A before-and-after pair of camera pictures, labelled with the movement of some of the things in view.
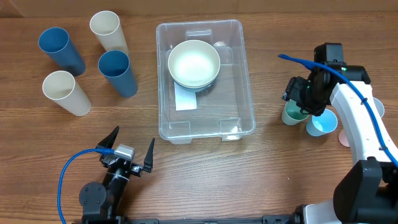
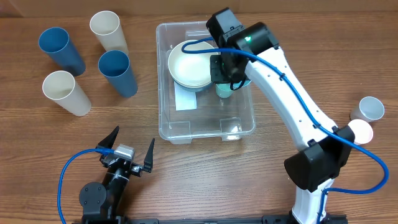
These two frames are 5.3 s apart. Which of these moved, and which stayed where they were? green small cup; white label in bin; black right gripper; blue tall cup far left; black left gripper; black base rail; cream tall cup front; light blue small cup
Moved: black right gripper; light blue small cup; green small cup
Stayed: black left gripper; black base rail; blue tall cup far left; cream tall cup front; white label in bin
